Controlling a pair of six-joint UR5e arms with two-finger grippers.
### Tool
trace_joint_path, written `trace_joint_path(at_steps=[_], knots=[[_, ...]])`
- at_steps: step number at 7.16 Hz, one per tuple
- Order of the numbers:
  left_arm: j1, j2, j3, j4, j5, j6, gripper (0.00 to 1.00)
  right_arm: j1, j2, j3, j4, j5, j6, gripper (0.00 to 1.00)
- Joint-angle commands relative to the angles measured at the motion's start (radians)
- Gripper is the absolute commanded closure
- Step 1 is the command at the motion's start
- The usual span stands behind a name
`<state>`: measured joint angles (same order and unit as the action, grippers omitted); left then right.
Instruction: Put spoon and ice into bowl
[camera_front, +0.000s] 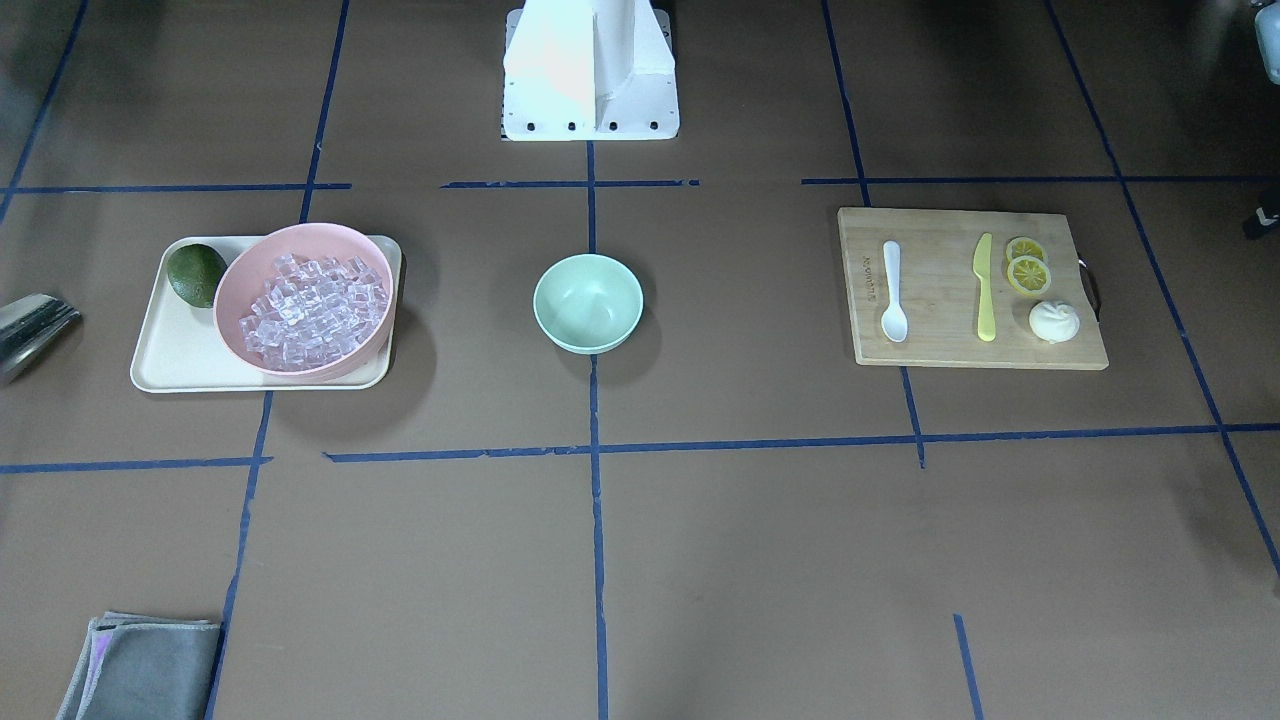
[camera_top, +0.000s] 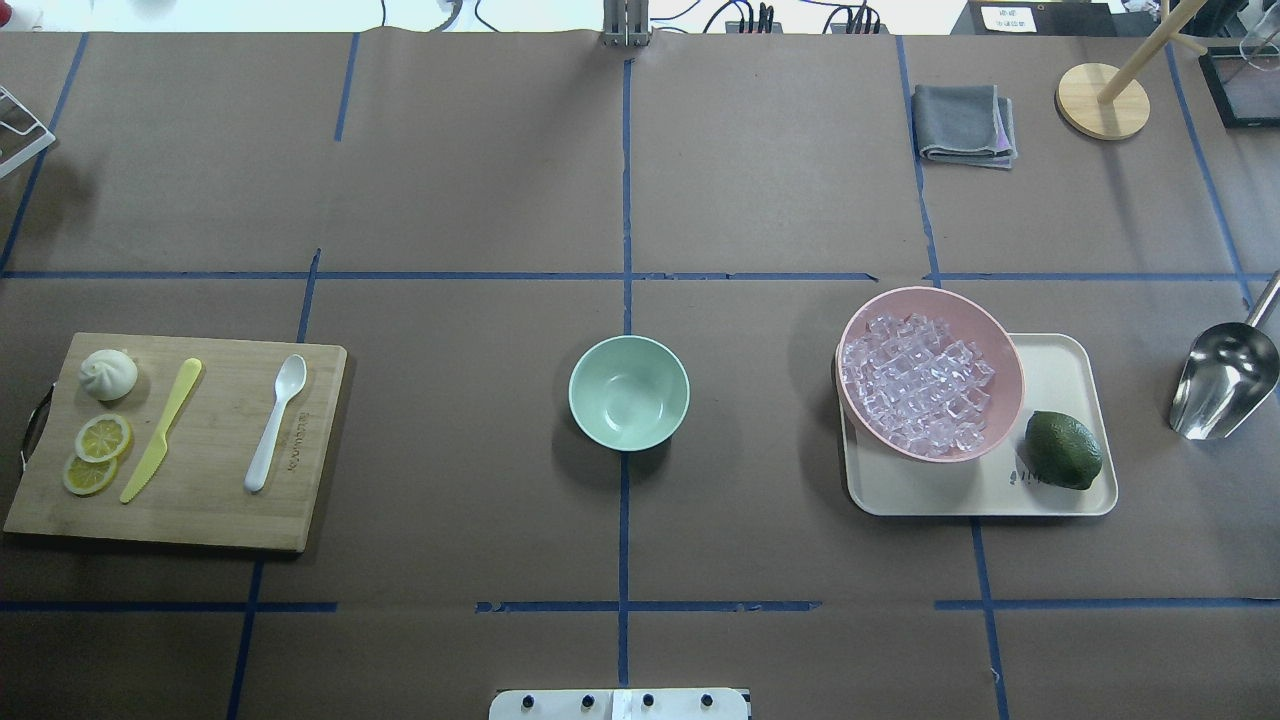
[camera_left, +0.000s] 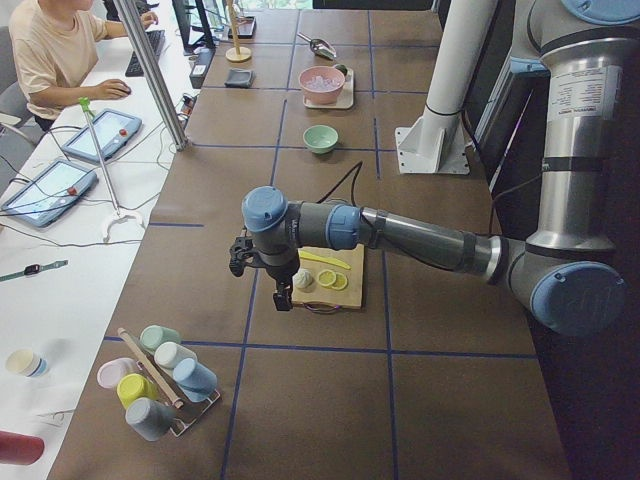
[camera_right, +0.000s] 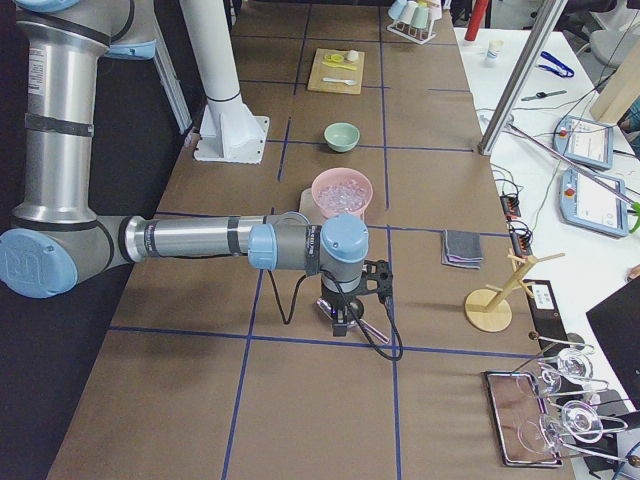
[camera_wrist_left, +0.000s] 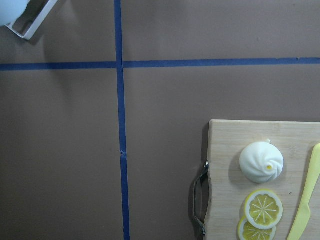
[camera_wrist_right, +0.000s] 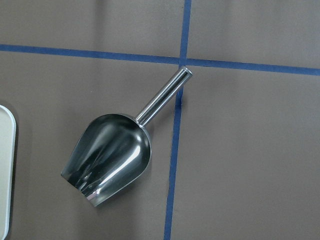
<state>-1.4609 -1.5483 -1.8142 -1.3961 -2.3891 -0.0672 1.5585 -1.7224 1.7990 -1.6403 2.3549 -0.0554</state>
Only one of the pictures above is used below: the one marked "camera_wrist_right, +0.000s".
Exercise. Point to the stainless steel ice scoop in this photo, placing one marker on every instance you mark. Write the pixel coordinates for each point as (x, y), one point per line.
(115, 149)

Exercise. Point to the beige plastic tray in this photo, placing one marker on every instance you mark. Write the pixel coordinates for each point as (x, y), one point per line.
(7, 150)

